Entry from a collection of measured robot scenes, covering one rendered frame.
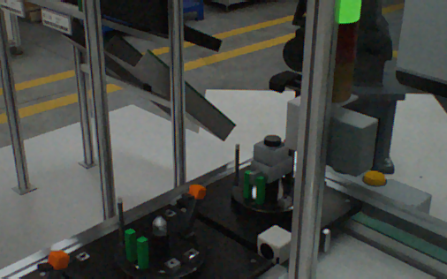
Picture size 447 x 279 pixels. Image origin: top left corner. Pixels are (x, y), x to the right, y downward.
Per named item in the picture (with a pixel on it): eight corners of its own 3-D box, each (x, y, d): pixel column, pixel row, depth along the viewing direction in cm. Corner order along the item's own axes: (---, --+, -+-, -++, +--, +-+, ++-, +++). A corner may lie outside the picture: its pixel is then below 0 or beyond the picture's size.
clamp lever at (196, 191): (185, 228, 97) (199, 184, 96) (194, 233, 96) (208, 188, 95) (170, 229, 94) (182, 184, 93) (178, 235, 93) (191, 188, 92)
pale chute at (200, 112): (190, 121, 137) (201, 105, 137) (224, 142, 128) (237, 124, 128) (102, 50, 118) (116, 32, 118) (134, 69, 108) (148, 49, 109)
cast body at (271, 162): (273, 163, 111) (275, 128, 108) (291, 171, 108) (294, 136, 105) (241, 179, 106) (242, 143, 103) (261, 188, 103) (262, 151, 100)
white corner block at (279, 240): (274, 244, 102) (275, 223, 100) (295, 255, 99) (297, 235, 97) (254, 255, 99) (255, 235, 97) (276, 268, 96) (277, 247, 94)
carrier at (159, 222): (170, 212, 110) (167, 150, 104) (271, 272, 95) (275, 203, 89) (50, 272, 94) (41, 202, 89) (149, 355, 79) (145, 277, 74)
